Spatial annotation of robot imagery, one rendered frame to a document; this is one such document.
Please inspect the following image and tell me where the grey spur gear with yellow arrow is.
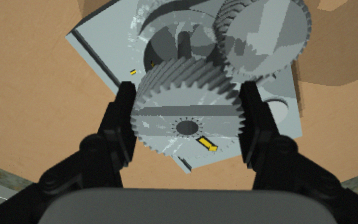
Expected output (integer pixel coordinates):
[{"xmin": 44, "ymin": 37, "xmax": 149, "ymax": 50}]
[{"xmin": 130, "ymin": 56, "xmax": 245, "ymax": 159}]

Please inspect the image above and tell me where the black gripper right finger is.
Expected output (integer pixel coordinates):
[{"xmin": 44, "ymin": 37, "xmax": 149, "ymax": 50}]
[{"xmin": 238, "ymin": 81, "xmax": 358, "ymax": 224}]

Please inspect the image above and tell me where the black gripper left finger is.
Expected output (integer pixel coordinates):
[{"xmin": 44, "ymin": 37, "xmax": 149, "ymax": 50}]
[{"xmin": 0, "ymin": 81, "xmax": 137, "ymax": 224}]

